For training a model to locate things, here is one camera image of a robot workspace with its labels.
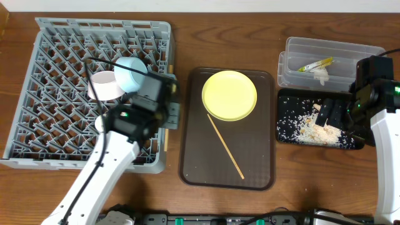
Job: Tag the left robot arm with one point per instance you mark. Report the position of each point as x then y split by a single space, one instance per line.
125 130

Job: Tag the yellow round plate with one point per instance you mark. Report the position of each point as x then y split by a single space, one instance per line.
229 95

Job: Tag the spilled rice food waste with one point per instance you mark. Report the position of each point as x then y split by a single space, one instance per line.
315 131

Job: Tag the wooden chopstick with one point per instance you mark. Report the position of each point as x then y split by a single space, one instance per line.
166 133
226 147

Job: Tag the clear plastic waste bin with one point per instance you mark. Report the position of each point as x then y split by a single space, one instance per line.
301 51

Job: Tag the yellow plastic wrapper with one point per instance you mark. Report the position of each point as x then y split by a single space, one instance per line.
316 65

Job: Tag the crumpled white tissue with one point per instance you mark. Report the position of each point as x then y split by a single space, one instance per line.
321 75

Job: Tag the black food waste tray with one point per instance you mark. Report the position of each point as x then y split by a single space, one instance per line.
290 125

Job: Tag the grey plastic dish rack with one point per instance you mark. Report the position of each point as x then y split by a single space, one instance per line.
54 124

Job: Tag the light blue bowl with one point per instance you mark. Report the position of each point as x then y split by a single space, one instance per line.
130 81

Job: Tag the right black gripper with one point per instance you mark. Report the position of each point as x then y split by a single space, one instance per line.
340 114

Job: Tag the dark brown serving tray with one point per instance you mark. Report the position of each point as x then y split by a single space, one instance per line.
251 140

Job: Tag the white round bowl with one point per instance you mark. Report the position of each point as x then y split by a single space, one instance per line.
105 86

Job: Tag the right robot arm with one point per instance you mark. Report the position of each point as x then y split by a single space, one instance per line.
372 114

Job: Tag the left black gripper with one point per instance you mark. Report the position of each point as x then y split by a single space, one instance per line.
172 104

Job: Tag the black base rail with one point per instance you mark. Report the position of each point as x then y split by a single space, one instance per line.
122 214

